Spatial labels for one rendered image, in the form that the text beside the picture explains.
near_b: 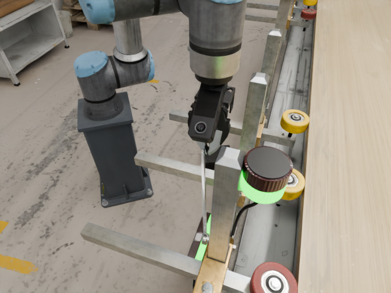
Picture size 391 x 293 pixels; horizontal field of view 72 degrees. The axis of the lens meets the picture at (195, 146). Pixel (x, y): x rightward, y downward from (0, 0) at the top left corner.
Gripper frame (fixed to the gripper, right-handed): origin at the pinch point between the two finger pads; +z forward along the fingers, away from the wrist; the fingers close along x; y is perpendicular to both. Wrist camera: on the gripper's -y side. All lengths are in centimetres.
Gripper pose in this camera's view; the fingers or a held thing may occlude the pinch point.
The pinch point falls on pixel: (207, 152)
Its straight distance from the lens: 62.5
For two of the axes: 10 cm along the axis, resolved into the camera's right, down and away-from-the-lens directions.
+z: 0.0, 7.1, 7.0
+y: 3.3, -6.6, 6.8
